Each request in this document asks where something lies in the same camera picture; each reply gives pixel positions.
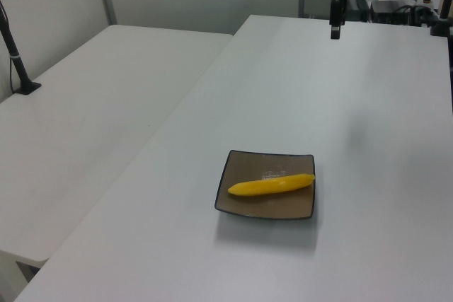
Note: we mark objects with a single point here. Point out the brown square ceramic plate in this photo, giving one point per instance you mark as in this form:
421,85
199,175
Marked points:
269,206

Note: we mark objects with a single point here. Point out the white side table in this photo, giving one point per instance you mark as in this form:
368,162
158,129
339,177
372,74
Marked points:
88,121

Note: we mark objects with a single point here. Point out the black pole stand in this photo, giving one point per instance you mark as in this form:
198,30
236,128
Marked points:
16,61

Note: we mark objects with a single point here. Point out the yellow banana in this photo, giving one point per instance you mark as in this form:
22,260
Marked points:
270,184

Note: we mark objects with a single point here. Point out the black electronics box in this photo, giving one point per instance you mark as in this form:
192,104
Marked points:
389,12

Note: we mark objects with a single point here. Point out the black clamp stand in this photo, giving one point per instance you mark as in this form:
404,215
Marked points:
440,26

